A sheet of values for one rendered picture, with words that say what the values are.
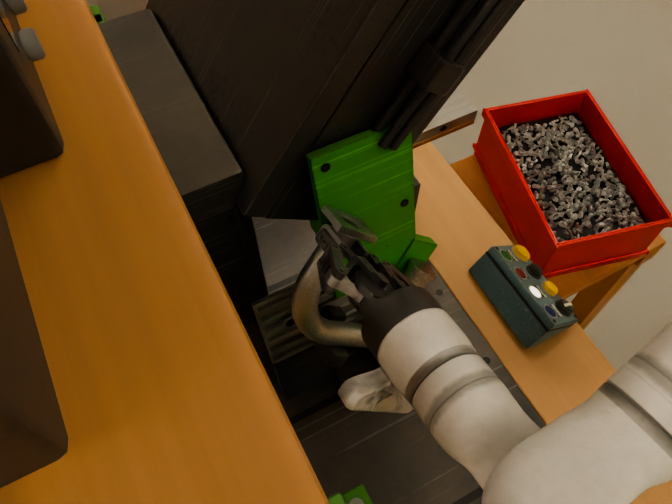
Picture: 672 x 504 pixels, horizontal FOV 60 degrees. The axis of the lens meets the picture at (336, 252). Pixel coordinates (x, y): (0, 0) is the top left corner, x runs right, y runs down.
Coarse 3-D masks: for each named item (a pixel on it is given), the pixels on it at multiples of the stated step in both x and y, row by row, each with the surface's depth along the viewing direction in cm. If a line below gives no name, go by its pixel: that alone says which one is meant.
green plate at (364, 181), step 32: (384, 128) 58; (320, 160) 57; (352, 160) 59; (384, 160) 61; (320, 192) 59; (352, 192) 61; (384, 192) 64; (320, 224) 63; (384, 224) 67; (384, 256) 70
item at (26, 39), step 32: (0, 0) 21; (0, 32) 18; (32, 32) 22; (0, 64) 18; (32, 64) 23; (0, 96) 18; (32, 96) 19; (0, 128) 19; (32, 128) 20; (0, 160) 20; (32, 160) 21
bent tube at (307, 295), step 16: (336, 224) 58; (352, 224) 62; (352, 240) 61; (368, 240) 61; (320, 256) 61; (304, 272) 62; (304, 288) 62; (320, 288) 63; (304, 304) 63; (304, 320) 65; (320, 320) 67; (320, 336) 68; (336, 336) 70; (352, 336) 71
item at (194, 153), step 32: (128, 32) 71; (160, 32) 71; (128, 64) 68; (160, 64) 68; (160, 96) 65; (192, 96) 65; (160, 128) 63; (192, 128) 63; (192, 160) 60; (224, 160) 60; (192, 192) 59; (224, 192) 61; (224, 224) 65; (224, 256) 70; (256, 256) 74; (256, 288) 80; (256, 320) 87
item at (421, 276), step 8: (408, 264) 71; (416, 264) 71; (424, 264) 72; (408, 272) 71; (416, 272) 70; (424, 272) 70; (432, 272) 71; (416, 280) 71; (424, 280) 71; (432, 280) 71
